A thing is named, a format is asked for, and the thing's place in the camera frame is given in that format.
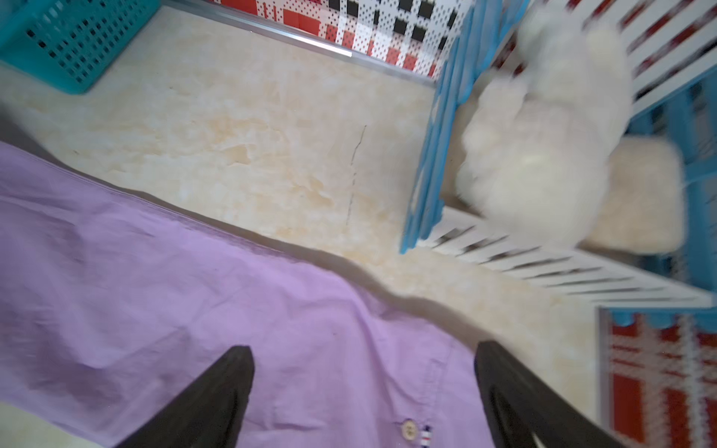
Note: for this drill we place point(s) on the blue white slatted crate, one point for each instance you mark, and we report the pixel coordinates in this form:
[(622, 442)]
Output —
[(672, 56)]

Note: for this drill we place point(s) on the cream fluffy cushion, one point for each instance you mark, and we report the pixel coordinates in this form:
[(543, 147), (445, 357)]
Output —
[(644, 212)]

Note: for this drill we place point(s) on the teal plastic basket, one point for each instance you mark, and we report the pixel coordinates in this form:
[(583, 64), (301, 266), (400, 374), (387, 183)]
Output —
[(69, 44)]

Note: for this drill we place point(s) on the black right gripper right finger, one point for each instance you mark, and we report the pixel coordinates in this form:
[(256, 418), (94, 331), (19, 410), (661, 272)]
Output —
[(522, 411)]

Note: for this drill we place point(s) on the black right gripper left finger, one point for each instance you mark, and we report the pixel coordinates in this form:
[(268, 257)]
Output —
[(207, 413)]

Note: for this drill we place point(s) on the white fluffy plush toy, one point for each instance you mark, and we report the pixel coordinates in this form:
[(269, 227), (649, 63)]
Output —
[(537, 145)]

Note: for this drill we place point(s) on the purple long pants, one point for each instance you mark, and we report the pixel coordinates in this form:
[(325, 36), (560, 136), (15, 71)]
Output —
[(111, 305)]

